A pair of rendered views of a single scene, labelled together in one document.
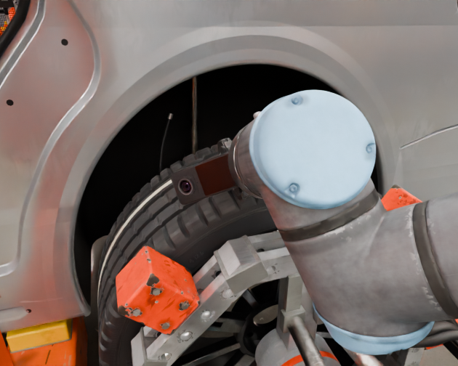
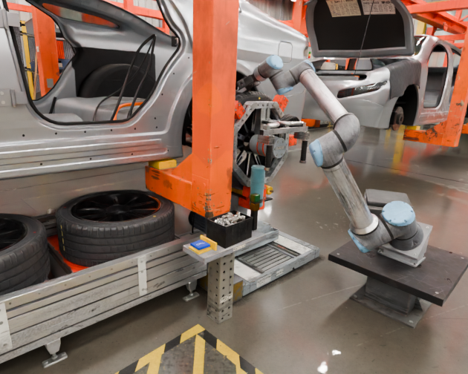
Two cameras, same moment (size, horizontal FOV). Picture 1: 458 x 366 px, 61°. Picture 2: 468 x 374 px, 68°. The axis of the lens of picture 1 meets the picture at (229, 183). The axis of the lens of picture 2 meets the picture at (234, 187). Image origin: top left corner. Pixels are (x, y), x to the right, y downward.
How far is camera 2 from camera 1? 1.80 m
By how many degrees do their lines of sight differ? 27
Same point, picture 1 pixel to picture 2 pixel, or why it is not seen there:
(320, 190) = (278, 65)
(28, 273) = (170, 133)
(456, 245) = (294, 70)
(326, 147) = (277, 61)
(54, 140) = (183, 86)
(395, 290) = (288, 79)
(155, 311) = (238, 110)
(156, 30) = not seen: hidden behind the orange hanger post
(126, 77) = not seen: hidden behind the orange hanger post
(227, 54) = not seen: hidden behind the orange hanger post
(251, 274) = (255, 105)
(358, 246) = (283, 75)
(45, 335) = (169, 163)
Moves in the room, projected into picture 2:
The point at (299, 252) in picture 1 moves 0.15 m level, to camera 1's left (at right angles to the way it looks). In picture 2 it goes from (275, 77) to (251, 76)
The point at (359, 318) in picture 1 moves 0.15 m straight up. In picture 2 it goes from (284, 85) to (287, 56)
